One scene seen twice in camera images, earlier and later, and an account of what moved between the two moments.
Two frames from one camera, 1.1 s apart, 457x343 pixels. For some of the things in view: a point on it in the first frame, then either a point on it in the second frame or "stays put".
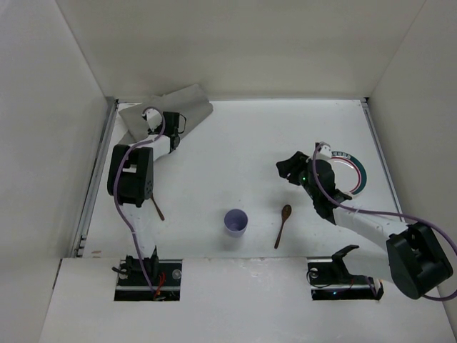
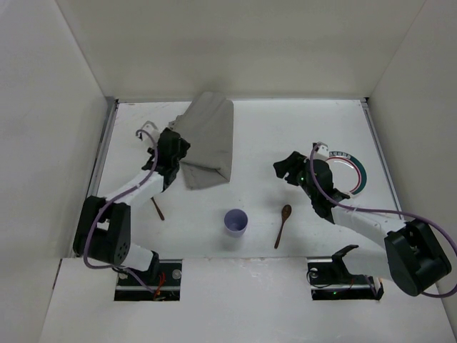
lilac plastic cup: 235,222 stays put
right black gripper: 295,168 stays put
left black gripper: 171,119 -> 178,143
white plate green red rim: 350,173 stays put
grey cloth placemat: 191,102 -> 207,124
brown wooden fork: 163,219 stays put
